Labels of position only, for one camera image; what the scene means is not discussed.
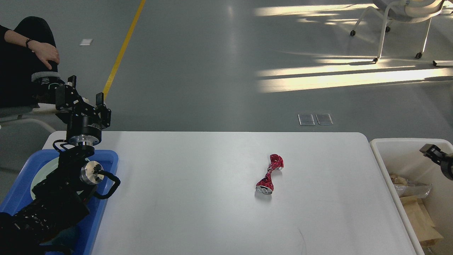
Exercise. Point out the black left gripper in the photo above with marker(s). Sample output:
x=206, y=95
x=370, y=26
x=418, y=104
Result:
x=83, y=128

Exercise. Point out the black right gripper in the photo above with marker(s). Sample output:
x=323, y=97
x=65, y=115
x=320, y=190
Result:
x=444, y=160

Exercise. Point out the aluminium foil tray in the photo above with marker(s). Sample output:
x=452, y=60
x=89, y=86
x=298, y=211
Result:
x=420, y=190

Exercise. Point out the brown paper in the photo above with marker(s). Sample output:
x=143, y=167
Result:
x=398, y=180

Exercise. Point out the light green plate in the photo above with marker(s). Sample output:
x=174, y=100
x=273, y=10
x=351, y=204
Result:
x=42, y=174

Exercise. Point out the crushed red soda can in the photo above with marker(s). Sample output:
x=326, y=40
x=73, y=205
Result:
x=265, y=185

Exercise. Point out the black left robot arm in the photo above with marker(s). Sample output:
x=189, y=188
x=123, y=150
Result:
x=61, y=199

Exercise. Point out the seated person's forearm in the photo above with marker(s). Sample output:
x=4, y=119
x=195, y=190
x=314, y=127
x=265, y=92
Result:
x=15, y=38

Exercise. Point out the seated person's hand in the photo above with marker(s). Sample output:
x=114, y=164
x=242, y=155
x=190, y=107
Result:
x=45, y=52

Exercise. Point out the white plastic bin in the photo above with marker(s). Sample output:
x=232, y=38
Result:
x=402, y=156

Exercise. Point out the black and white shoe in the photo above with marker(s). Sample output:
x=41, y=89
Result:
x=46, y=84

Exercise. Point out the seated person's black trousers leg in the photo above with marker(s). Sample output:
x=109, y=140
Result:
x=18, y=64

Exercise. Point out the blue plastic tray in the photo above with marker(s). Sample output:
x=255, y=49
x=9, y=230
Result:
x=20, y=196

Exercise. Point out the white chair on castors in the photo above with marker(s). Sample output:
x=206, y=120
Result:
x=402, y=11

